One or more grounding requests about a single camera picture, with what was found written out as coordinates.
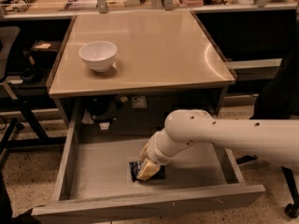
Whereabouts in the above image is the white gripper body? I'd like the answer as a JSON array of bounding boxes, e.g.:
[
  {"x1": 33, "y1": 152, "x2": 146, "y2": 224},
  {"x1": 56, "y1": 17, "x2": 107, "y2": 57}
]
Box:
[{"x1": 147, "y1": 133, "x2": 171, "y2": 165}]

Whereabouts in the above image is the blue rxbar blueberry wrapper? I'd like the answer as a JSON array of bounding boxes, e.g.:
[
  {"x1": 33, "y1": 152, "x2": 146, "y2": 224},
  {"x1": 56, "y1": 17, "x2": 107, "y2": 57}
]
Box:
[{"x1": 129, "y1": 161, "x2": 165, "y2": 182}]

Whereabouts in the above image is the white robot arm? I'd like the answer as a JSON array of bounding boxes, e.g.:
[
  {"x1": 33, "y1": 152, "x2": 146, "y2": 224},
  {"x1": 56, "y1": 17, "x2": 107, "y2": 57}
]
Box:
[{"x1": 137, "y1": 109, "x2": 299, "y2": 181}]

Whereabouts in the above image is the open grey wooden drawer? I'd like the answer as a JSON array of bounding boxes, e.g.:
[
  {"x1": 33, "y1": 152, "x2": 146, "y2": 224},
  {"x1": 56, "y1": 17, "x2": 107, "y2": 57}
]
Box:
[{"x1": 33, "y1": 107, "x2": 264, "y2": 224}]

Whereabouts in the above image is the black device under counter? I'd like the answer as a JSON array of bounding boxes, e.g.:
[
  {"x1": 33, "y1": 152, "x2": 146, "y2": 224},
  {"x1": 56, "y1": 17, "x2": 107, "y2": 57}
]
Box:
[{"x1": 86, "y1": 96, "x2": 123, "y2": 123}]

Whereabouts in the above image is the white electrical outlet plate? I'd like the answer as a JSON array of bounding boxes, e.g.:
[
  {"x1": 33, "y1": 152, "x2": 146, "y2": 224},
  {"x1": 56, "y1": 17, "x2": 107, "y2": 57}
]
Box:
[{"x1": 132, "y1": 96, "x2": 147, "y2": 108}]

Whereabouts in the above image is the white ceramic bowl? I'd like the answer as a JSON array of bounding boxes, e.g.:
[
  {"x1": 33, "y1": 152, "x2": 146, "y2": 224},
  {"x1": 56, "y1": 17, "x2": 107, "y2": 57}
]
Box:
[{"x1": 78, "y1": 41, "x2": 118, "y2": 72}]

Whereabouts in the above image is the black box under bench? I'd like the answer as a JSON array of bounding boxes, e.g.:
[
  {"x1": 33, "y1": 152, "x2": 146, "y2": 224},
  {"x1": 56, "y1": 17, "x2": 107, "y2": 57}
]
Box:
[{"x1": 30, "y1": 40, "x2": 62, "y2": 68}]

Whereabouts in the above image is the black office chair right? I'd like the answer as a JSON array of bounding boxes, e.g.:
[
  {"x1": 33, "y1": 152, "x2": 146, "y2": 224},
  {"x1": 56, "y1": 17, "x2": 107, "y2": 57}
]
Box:
[{"x1": 235, "y1": 154, "x2": 299, "y2": 219}]

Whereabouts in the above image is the grey office chair left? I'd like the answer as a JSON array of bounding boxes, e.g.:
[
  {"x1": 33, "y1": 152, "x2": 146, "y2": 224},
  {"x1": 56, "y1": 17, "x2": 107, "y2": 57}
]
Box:
[{"x1": 0, "y1": 26, "x2": 20, "y2": 154}]

